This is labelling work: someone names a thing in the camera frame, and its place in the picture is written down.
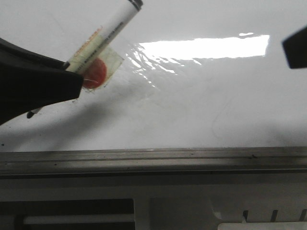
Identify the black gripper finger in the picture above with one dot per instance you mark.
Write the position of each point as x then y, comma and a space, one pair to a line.
29, 81
295, 49

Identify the clear adhesive tape piece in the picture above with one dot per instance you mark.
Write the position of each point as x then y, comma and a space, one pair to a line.
88, 53

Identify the white black whiteboard marker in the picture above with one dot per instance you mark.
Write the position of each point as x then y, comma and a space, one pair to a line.
115, 24

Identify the red round magnet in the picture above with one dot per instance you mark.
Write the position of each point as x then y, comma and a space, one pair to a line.
95, 75

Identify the white whiteboard surface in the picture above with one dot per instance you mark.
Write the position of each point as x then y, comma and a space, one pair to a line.
196, 74

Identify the white plastic base unit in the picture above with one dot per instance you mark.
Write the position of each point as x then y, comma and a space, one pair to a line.
236, 201

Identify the grey aluminium whiteboard frame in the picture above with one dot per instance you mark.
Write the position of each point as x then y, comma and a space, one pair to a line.
152, 161

